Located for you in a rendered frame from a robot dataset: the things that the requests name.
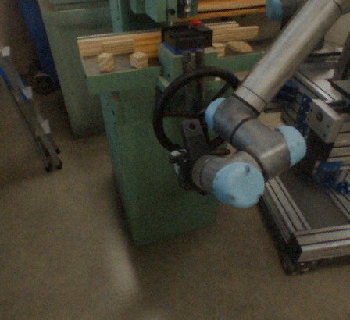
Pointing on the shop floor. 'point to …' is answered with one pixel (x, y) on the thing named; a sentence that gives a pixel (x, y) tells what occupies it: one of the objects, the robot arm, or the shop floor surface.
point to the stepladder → (8, 74)
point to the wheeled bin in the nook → (42, 69)
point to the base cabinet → (154, 180)
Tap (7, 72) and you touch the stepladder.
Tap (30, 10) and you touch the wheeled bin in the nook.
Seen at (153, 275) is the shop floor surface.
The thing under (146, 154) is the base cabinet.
